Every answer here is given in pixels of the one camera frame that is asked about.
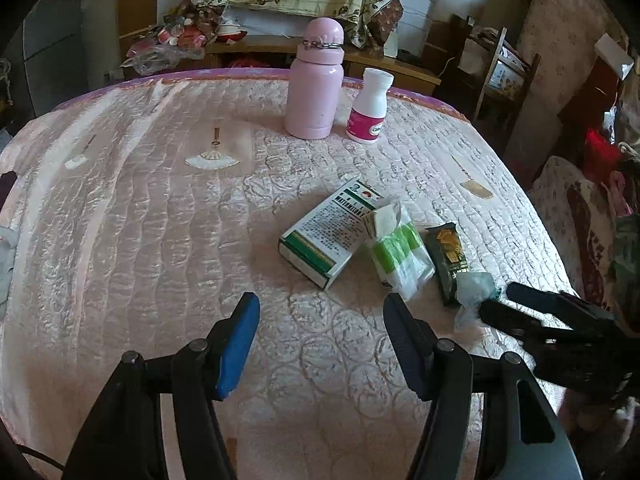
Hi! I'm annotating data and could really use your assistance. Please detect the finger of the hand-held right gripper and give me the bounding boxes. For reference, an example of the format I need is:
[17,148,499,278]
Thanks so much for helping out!
[506,282,617,329]
[478,299,562,349]

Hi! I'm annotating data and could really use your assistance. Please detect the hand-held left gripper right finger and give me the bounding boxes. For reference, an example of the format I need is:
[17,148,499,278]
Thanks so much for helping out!
[382,292,583,480]

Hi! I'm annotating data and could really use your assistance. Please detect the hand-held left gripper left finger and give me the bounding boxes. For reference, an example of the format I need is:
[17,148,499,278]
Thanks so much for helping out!
[62,292,261,480]

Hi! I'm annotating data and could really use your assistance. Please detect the pale teal wrapper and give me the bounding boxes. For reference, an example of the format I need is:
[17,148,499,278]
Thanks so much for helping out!
[453,270,497,332]

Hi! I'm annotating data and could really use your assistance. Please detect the dark green snack wrapper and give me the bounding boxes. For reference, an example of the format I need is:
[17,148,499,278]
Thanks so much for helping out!
[425,223,474,307]

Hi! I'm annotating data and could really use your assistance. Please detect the green and white tissue packet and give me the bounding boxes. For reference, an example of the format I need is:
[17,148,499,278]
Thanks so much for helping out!
[363,197,435,302]

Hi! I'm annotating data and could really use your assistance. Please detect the pink quilted mattress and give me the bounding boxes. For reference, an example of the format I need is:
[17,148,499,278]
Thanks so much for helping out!
[0,67,583,480]

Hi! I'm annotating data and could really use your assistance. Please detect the green and white medicine box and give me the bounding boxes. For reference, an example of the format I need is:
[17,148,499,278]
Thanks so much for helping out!
[278,176,384,291]

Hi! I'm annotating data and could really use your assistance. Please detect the red bag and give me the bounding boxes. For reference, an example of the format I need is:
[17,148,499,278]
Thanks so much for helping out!
[584,129,622,172]

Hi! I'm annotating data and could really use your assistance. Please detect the dark red board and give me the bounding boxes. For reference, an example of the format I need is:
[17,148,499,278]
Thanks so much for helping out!
[559,54,622,161]

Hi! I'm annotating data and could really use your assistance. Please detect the wooden chair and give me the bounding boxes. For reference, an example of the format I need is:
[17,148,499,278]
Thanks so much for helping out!
[451,14,542,142]

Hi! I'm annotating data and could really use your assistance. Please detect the white pill bottle pink label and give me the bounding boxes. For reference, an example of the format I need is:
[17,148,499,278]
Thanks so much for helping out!
[346,67,395,144]

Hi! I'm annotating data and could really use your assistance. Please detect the wooden cabinet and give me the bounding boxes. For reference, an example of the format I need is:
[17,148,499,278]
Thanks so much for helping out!
[119,24,442,97]

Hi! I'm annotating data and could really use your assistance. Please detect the red plastic bags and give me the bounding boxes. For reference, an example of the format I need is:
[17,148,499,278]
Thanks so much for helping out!
[122,24,207,73]

